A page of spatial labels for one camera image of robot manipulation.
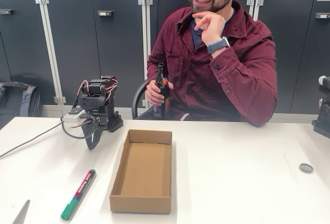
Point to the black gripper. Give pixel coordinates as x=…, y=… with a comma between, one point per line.
x=95, y=133

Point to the green edding marker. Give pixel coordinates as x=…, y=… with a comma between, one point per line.
x=78, y=194

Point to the brown beer bottle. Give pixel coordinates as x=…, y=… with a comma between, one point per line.
x=162, y=79

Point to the man's left forearm maroon sleeve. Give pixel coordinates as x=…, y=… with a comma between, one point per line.
x=245, y=87

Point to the man's right forearm maroon sleeve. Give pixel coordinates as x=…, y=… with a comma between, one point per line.
x=152, y=72

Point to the idle black robot arm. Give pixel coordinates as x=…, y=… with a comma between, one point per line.
x=323, y=121

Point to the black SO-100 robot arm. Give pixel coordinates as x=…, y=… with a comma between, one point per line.
x=114, y=121

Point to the man's right hand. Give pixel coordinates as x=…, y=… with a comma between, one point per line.
x=153, y=94

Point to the man's left hand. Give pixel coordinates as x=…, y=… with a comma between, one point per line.
x=214, y=28

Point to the black chair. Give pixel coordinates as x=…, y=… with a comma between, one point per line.
x=136, y=95

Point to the open brown cardboard box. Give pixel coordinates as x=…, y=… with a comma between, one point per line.
x=144, y=172

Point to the grey backpack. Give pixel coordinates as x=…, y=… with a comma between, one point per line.
x=28, y=100

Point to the grey pointed strip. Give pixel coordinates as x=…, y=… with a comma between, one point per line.
x=22, y=213

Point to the man in maroon jacket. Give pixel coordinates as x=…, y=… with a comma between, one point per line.
x=206, y=85

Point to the smartwatch with blue band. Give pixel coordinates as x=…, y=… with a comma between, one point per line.
x=217, y=45

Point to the silver bottle cap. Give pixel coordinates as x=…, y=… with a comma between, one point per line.
x=306, y=168

